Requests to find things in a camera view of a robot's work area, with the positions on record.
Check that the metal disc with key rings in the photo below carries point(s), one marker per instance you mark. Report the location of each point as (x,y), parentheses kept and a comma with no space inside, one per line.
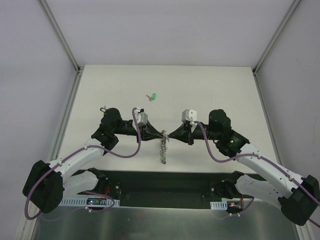
(163,147)

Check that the left aluminium frame rail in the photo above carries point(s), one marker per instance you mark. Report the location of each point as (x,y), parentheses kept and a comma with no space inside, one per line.
(72,92)

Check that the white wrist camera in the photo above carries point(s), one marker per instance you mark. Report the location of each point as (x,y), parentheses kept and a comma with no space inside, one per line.
(189,116)
(141,117)

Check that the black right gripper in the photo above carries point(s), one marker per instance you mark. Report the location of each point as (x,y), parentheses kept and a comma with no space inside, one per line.
(189,135)

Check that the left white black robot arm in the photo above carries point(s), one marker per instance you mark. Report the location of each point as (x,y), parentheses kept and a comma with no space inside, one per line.
(49,183)

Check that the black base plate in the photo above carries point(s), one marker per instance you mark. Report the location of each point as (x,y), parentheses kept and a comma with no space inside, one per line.
(172,190)

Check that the left white cable duct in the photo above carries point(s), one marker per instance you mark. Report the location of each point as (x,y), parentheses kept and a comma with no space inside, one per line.
(93,202)

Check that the right aluminium frame rail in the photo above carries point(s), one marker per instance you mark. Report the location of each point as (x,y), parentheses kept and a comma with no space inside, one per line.
(260,74)

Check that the right white cable duct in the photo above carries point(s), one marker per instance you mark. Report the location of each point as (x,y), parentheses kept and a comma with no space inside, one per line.
(219,205)

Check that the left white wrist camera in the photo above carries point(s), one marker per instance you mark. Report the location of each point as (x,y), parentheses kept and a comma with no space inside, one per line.
(141,117)

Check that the green tag silver key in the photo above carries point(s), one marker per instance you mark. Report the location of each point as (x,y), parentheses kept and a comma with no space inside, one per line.
(151,97)

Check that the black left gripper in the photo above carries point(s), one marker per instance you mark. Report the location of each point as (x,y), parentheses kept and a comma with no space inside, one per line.
(141,132)

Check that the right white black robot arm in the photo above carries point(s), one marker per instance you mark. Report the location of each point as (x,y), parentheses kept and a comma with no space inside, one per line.
(295,195)

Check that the aluminium frame rail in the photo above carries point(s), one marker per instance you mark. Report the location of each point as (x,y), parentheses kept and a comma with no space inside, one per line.
(260,74)
(72,92)

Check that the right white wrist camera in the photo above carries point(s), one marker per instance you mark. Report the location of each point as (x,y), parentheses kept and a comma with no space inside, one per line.
(189,116)

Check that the white cable duct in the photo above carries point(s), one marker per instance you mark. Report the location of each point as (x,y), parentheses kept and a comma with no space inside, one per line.
(93,202)
(219,205)

